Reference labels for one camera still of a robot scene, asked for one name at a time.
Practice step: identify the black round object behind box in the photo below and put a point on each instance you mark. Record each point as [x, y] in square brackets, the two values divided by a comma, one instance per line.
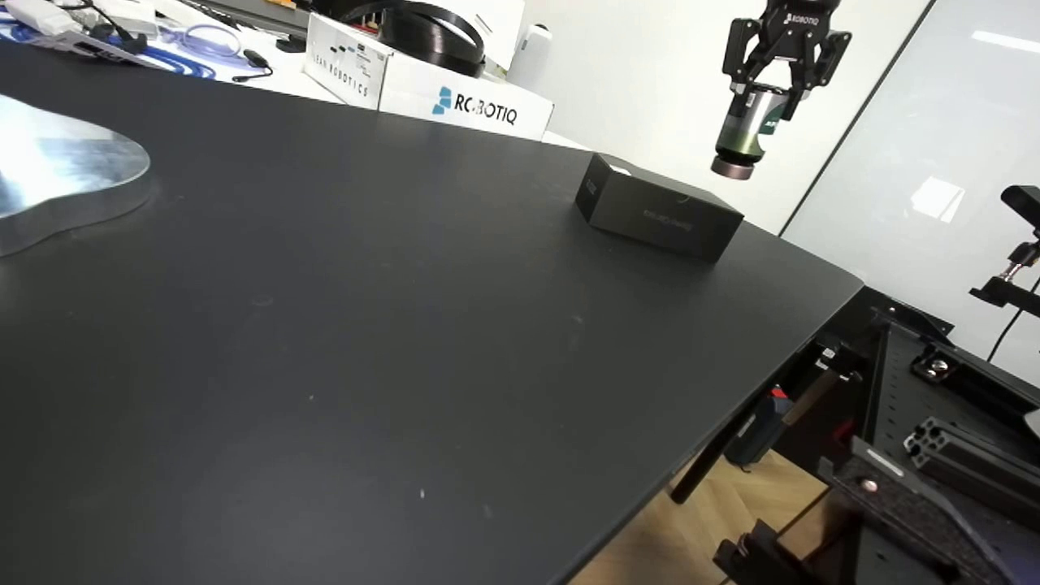
[433, 34]

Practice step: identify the white Robotiq cardboard box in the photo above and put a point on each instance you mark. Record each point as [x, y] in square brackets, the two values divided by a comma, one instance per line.
[364, 71]

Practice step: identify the black rectangular box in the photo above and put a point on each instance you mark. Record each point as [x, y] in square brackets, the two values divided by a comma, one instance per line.
[651, 210]

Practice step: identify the black aluminium frame structure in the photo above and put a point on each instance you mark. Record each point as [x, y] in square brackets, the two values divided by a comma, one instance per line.
[927, 459]

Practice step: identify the black camera stand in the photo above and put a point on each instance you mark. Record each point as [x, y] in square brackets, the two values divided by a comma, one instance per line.
[1003, 290]

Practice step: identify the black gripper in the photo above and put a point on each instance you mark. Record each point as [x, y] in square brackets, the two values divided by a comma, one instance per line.
[796, 30]

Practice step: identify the blue and white clutter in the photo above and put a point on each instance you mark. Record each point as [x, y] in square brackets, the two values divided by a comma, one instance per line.
[150, 34]

